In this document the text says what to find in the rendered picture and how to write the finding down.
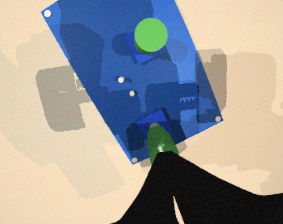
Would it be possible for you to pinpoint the blue circuit board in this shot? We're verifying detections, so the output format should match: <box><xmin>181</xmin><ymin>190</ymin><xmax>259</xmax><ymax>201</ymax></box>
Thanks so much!
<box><xmin>40</xmin><ymin>0</ymin><xmax>223</xmax><ymax>164</ymax></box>

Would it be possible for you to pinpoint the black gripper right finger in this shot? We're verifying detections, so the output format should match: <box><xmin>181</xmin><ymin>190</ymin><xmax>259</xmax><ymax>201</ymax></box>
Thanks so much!
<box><xmin>165</xmin><ymin>151</ymin><xmax>283</xmax><ymax>224</ymax></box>

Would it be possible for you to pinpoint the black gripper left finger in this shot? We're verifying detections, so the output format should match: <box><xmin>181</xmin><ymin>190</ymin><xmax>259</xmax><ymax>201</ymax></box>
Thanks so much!
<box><xmin>112</xmin><ymin>152</ymin><xmax>180</xmax><ymax>224</ymax></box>

